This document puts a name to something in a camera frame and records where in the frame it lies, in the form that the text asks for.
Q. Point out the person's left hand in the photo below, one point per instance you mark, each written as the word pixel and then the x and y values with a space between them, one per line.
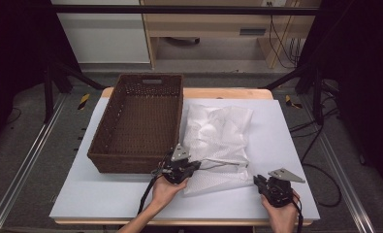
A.
pixel 168 194

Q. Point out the black curtain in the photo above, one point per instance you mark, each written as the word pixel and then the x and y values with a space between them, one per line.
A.
pixel 363 64
pixel 14 48

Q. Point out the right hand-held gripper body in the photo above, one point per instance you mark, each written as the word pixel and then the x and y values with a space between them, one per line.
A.
pixel 278 192

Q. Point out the aluminium floor rail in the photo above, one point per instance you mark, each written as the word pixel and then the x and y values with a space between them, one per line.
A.
pixel 337 168
pixel 34 149

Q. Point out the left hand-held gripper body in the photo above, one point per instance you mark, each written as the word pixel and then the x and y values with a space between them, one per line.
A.
pixel 176 170

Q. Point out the white cabinet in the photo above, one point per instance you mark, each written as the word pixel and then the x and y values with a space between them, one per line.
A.
pixel 105 35

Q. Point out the person's right hand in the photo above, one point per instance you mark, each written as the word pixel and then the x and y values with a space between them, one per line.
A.
pixel 282 215

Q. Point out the black frame crossbar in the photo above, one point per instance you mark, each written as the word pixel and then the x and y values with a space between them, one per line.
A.
pixel 179 9

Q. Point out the wooden table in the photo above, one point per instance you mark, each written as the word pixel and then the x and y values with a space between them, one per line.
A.
pixel 228 93

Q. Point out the white table cover board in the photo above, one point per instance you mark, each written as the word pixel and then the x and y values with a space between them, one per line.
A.
pixel 276 145

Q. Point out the brown wicker basket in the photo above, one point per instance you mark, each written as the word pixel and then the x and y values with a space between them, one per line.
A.
pixel 140 123

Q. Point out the black metal stand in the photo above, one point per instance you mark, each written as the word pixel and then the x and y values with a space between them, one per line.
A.
pixel 317 93
pixel 48 93

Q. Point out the wooden desk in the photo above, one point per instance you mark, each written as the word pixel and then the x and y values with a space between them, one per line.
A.
pixel 211 24

